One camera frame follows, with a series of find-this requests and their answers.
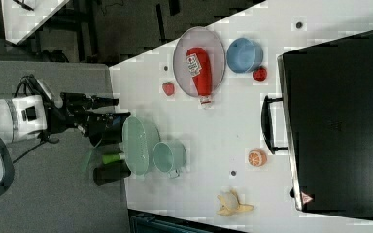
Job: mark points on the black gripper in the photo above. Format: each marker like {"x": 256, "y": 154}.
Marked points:
{"x": 71, "y": 111}

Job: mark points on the red ketchup bottle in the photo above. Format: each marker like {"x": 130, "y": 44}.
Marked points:
{"x": 199, "y": 66}

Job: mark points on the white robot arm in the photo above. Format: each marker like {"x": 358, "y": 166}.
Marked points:
{"x": 38, "y": 116}

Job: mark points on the grey round plate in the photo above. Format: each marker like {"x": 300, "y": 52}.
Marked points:
{"x": 210, "y": 42}

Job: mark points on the green perforated colander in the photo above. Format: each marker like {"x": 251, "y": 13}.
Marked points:
{"x": 139, "y": 136}

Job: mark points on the red strawberry toy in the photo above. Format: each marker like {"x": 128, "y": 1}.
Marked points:
{"x": 168, "y": 88}

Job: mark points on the green mug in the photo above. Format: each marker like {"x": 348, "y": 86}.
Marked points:
{"x": 169, "y": 157}

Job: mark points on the peeled banana toy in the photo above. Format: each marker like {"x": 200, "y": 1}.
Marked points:
{"x": 230, "y": 204}

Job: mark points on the orange half toy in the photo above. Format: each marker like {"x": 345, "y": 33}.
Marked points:
{"x": 257, "y": 157}

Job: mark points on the red tomato toy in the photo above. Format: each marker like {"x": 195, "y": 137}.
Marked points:
{"x": 260, "y": 74}

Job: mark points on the silver toaster oven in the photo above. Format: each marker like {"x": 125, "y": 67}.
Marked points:
{"x": 327, "y": 97}

